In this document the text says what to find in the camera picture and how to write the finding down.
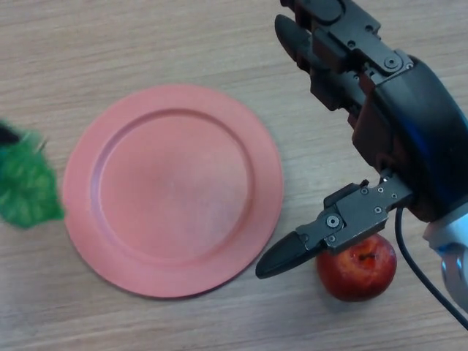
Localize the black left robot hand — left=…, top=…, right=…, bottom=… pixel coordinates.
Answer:
left=0, top=124, right=23, bottom=146

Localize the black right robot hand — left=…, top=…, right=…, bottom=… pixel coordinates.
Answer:
left=254, top=0, right=468, bottom=281

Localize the green plastic grape bunch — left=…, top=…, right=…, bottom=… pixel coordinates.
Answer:
left=0, top=118, right=66, bottom=230

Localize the pink round plate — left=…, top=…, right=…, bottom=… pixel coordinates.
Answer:
left=61, top=83, right=285, bottom=300

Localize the red apple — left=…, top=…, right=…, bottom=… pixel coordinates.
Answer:
left=316, top=233, right=398, bottom=303

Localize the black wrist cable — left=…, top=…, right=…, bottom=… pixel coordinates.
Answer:
left=394, top=206, right=468, bottom=325

